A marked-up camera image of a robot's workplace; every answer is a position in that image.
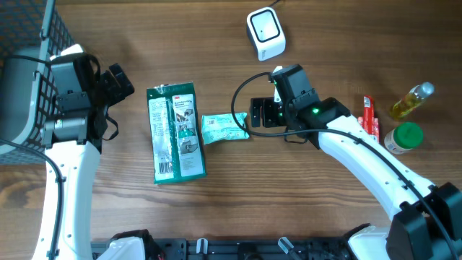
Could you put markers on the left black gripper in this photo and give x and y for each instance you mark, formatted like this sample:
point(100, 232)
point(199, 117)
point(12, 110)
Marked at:
point(114, 93)

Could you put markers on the red Nescafe stick sachet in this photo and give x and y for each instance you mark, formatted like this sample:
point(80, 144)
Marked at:
point(368, 115)

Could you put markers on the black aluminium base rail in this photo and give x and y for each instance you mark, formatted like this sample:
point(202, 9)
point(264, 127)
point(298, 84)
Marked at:
point(310, 249)

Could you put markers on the white barcode scanner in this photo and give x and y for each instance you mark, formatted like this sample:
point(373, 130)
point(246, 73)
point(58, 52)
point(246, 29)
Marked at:
point(265, 32)

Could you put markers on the green snack packet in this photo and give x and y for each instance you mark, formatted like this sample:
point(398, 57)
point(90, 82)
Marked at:
point(176, 146)

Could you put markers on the grey plastic mesh basket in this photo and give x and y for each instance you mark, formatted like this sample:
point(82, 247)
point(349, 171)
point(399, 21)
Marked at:
point(31, 33)

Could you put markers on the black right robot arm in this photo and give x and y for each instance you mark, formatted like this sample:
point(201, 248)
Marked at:
point(425, 218)

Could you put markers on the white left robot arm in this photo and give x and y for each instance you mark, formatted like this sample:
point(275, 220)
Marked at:
point(73, 140)

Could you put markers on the green lid jar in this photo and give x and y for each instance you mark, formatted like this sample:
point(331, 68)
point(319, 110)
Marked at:
point(403, 138)

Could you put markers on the mint green sachet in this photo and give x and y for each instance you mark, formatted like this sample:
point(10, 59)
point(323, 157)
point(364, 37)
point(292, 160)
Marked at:
point(222, 127)

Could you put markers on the yellow Vim liquid bottle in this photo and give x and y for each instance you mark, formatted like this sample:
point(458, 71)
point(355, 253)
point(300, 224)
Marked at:
point(412, 100)

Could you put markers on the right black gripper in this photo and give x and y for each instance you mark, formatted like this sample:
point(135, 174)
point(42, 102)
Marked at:
point(268, 104)

